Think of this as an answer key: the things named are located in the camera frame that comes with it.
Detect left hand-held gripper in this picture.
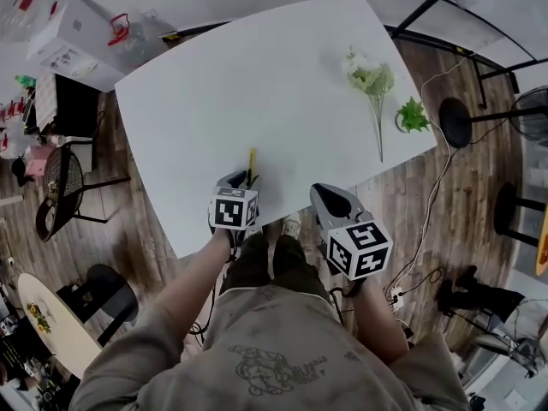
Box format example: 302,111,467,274
208,170,262,230

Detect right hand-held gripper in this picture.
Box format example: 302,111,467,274
309,182,394,281

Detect yellow-handled tool with black tip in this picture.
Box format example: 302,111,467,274
247,146,259,184

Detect person's left forearm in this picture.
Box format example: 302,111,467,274
144,228,235,353

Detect person's right forearm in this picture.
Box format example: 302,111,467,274
349,277,411,364

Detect person's right shoe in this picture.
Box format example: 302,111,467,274
282,211,303,238

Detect person's dark trousers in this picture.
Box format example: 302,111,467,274
219,232,331,304

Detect white table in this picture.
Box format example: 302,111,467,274
114,0,438,259

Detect white power strip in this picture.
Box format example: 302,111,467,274
386,285,406,313

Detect small green potted plant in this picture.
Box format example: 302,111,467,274
394,96,432,135

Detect white green artificial flower bouquet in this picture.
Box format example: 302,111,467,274
342,45,397,164

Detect black floor fan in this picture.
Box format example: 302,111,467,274
438,84,548,150

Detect person's grey printed shirt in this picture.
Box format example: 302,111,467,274
68,283,471,411

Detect black round stool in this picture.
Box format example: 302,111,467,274
493,182,548,248
55,263,140,347

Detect dark wicker chair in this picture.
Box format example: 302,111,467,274
34,139,132,243

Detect black cabinet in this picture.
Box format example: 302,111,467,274
54,74,103,140

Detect pink box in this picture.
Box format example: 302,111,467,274
25,146,51,177

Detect white patterned box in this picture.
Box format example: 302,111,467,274
33,74,59,130

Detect yellow wooden stool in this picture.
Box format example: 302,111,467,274
534,203,548,276

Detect black cap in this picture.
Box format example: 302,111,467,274
11,156,36,188

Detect whiteboard with black stand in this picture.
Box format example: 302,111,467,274
384,0,548,111

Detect white water dispenser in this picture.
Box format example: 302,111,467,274
26,0,130,94

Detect round beige table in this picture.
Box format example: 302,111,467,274
16,271,104,380

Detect pack of red-capped bottles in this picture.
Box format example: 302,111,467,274
0,96,27,158

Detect yellow flower arrangement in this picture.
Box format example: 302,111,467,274
26,301,53,334

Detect large clear water bottle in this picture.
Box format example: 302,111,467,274
0,0,66,45

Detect black laptop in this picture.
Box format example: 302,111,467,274
0,331,45,381

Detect white power cable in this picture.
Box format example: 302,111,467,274
384,56,471,300

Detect black floor cable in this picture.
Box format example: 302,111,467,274
401,265,447,295

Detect clear water jug red handle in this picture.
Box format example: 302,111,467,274
106,9,179,62

